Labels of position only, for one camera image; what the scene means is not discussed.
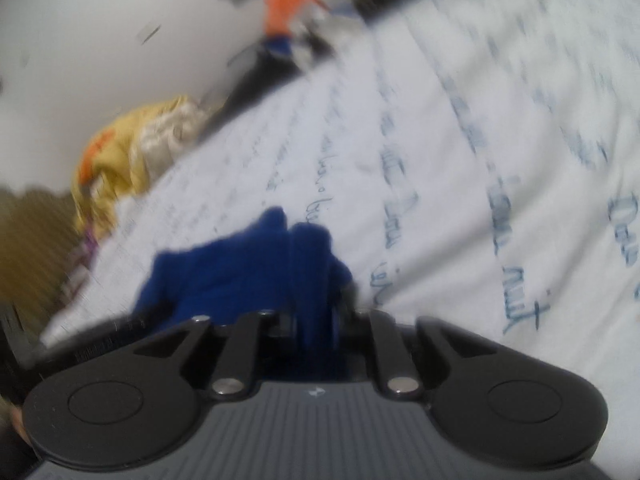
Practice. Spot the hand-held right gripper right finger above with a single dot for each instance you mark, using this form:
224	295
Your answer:
387	350

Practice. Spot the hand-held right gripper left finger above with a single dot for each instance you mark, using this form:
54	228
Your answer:
250	347

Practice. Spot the blue knit garment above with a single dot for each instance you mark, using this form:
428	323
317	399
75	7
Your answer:
240	275

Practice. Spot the purple floral cloth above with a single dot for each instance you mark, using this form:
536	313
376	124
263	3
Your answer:
82	255

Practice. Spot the white script-printed bed sheet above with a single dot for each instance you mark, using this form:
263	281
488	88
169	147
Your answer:
450	160

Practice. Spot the cream quilted jacket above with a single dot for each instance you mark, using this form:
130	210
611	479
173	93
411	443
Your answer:
167	127

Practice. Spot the yellow quilted jacket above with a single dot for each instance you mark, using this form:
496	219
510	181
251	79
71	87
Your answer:
107	160

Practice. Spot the brown wooden headboard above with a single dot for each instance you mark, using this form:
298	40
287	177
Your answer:
35	240

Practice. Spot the black cloth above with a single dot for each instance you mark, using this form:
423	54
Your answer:
255	77

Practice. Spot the orange cloth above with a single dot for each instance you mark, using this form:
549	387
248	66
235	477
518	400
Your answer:
287	7

